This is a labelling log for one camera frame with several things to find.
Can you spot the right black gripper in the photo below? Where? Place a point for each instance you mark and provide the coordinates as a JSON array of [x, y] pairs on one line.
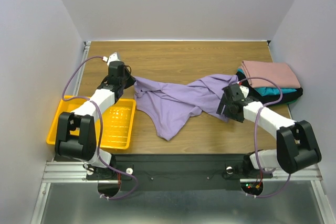
[[224, 104]]

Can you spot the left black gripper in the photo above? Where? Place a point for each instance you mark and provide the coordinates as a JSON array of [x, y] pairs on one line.
[[131, 80]]

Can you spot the purple t shirt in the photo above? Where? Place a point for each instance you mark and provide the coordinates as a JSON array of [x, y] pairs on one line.
[[170, 105]]

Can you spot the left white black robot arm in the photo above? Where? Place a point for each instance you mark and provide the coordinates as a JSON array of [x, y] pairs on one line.
[[79, 132]]

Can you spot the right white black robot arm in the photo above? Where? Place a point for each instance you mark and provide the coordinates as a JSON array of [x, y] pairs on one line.
[[296, 144]]

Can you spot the black folded t shirt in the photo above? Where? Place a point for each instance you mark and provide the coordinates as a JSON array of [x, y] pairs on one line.
[[270, 99]]

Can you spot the yellow plastic tray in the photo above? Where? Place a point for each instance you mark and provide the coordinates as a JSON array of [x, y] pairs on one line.
[[117, 123]]

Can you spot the pink folded t shirt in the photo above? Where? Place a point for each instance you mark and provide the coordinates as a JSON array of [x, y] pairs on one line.
[[279, 73]]

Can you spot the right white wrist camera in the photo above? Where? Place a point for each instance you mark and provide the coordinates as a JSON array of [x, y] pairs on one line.
[[244, 90]]

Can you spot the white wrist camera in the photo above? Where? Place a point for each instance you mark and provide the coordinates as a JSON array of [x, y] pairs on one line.
[[113, 57], [244, 90]]

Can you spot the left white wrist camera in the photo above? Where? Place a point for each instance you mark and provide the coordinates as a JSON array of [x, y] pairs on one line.
[[113, 57]]

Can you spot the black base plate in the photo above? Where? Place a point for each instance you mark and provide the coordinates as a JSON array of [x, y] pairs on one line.
[[171, 172]]

